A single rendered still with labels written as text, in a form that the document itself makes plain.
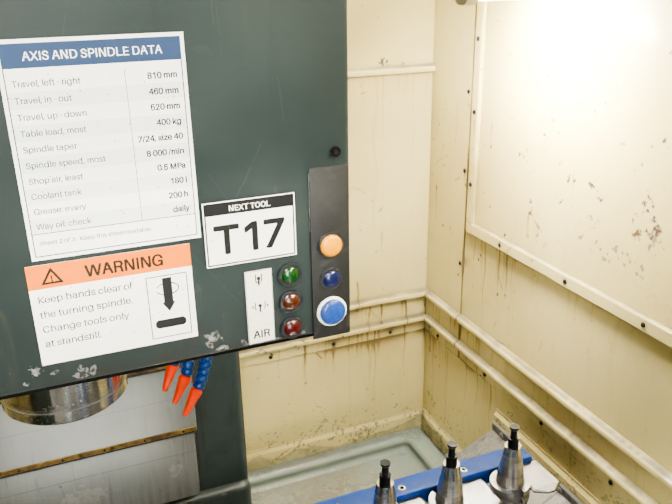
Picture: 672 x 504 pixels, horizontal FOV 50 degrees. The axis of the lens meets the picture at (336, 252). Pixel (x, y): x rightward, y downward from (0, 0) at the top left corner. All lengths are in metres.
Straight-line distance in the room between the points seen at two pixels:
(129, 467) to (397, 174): 1.01
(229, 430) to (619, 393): 0.83
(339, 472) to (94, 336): 1.57
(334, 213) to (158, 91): 0.22
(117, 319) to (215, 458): 1.00
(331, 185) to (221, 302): 0.17
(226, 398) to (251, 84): 1.03
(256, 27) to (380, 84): 1.22
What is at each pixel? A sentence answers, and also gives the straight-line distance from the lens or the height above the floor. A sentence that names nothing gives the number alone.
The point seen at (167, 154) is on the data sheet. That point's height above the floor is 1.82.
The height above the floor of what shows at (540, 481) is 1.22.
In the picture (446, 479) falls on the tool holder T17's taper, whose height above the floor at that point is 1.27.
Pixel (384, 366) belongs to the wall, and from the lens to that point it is 2.22.
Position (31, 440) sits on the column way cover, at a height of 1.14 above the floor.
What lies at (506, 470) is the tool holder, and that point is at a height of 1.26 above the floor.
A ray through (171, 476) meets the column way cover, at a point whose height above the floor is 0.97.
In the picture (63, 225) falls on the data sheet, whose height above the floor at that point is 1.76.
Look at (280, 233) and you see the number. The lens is 0.77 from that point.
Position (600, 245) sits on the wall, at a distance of 1.51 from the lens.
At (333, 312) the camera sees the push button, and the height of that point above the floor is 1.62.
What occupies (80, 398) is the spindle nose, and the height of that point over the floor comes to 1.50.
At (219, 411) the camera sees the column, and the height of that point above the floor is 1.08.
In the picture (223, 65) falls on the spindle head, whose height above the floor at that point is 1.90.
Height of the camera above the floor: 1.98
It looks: 21 degrees down
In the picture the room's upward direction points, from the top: 1 degrees counter-clockwise
